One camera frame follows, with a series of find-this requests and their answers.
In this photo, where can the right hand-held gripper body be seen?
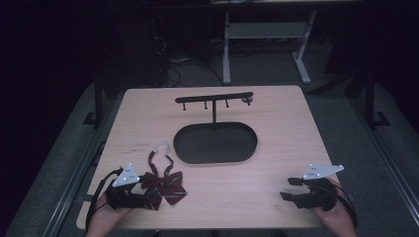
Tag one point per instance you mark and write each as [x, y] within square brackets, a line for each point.
[318, 192]

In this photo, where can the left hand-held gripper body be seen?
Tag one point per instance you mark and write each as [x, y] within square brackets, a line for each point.
[126, 176]

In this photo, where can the dark red striped bow tie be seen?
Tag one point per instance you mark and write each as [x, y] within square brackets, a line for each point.
[164, 186]

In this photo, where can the black hook stand with tray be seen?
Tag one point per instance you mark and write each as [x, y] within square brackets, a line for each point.
[214, 142]

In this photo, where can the person's right hand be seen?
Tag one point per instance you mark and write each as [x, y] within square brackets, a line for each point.
[334, 214]

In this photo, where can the person's left hand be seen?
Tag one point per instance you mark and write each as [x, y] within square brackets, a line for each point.
[110, 214]

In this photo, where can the black metal stand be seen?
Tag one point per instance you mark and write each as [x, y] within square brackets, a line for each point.
[98, 98]
[370, 98]

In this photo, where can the white metal desk frame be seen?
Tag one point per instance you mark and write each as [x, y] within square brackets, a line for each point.
[267, 31]

